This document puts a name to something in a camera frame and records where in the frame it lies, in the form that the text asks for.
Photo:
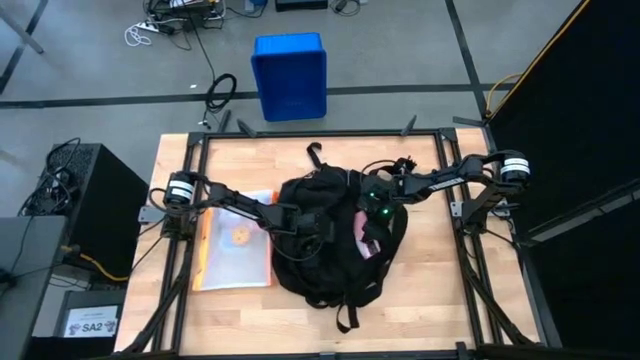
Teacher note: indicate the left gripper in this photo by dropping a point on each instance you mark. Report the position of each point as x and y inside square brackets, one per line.
[317, 227]

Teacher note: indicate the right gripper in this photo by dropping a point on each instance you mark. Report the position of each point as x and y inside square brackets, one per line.
[376, 231]

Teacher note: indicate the pink smartphone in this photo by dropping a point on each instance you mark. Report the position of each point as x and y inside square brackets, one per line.
[361, 225]

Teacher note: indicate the black backpack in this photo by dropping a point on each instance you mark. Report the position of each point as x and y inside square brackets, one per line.
[320, 270]

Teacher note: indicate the mesh zip pouch orange trim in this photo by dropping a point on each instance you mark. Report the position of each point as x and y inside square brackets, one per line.
[235, 265]

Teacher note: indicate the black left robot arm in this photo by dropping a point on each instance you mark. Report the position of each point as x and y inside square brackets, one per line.
[240, 202]

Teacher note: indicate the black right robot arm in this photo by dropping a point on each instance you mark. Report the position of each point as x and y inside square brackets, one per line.
[445, 182]

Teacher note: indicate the blue plastic bin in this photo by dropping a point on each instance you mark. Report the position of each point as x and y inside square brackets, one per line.
[290, 75]

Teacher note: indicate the black computer tower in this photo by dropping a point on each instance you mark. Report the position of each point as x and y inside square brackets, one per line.
[110, 200]

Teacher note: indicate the black flat box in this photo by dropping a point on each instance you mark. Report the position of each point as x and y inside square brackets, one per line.
[300, 5]

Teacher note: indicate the black case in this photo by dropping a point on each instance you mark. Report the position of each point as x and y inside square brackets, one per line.
[90, 297]

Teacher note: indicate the black backdrop panel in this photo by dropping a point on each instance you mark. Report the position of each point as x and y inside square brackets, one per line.
[575, 100]

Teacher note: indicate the black metal beam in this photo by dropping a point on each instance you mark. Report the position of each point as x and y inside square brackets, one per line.
[615, 197]

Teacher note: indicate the white SA2 label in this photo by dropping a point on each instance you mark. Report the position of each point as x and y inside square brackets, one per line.
[92, 327]

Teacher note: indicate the white power strip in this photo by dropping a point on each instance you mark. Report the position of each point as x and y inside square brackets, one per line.
[150, 26]

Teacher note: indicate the grey desk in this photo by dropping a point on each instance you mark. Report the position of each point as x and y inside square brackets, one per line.
[25, 280]

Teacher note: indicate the grey metal leg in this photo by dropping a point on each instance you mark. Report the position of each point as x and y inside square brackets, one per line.
[22, 31]

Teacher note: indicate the black metal table frame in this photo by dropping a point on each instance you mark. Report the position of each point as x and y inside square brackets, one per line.
[325, 134]

